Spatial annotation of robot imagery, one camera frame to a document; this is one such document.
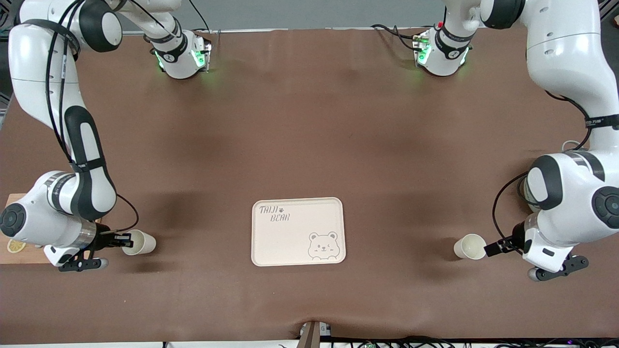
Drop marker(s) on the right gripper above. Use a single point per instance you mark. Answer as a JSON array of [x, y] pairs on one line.
[[102, 239]]

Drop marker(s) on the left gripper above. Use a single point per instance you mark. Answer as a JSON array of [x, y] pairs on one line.
[[516, 238]]

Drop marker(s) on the white IKEA cup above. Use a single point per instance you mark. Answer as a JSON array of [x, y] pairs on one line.
[[466, 249], [142, 244]]

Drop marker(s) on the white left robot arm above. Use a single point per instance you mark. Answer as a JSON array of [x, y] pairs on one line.
[[561, 48]]

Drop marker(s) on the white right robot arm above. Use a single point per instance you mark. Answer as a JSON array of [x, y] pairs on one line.
[[34, 58]]

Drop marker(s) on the bamboo cutting board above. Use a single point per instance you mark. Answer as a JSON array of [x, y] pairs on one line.
[[24, 257]]

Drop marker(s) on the lemon slice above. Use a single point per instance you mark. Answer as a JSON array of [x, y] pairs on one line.
[[17, 246]]

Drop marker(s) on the grey-green cooking pot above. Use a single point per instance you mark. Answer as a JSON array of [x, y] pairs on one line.
[[570, 141]]

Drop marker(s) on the cream tray with bear print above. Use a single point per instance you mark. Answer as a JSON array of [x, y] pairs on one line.
[[295, 232]]

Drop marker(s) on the brown table cover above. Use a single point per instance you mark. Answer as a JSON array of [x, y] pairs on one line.
[[309, 121]]

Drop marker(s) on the grey table clamp bracket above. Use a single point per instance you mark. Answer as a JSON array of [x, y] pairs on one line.
[[312, 336]]

